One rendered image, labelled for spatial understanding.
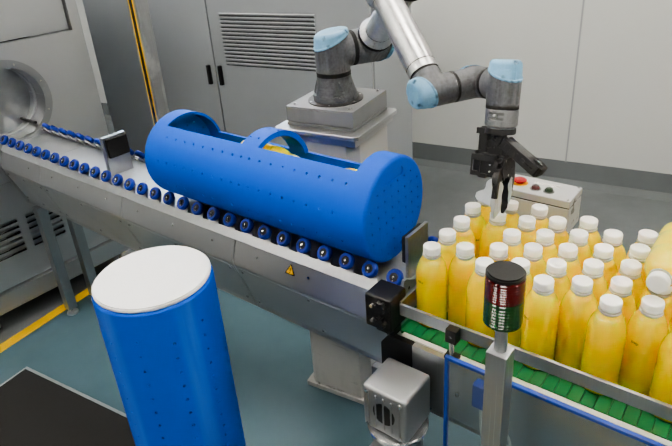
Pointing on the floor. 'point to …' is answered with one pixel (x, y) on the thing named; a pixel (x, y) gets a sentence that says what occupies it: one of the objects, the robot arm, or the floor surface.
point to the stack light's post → (497, 396)
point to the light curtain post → (144, 36)
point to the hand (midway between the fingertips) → (501, 211)
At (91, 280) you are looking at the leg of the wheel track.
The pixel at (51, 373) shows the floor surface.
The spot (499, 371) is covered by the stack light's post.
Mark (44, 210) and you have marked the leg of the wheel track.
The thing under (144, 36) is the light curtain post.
